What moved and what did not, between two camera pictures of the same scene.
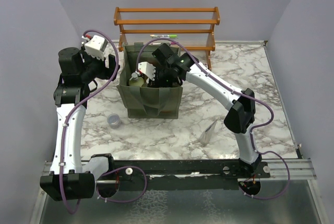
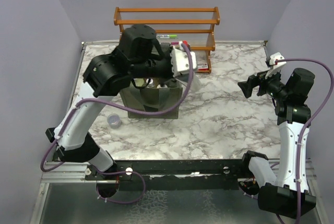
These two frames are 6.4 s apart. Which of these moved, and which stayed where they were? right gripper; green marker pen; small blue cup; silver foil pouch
Moved: right gripper; silver foil pouch
Stayed: small blue cup; green marker pen
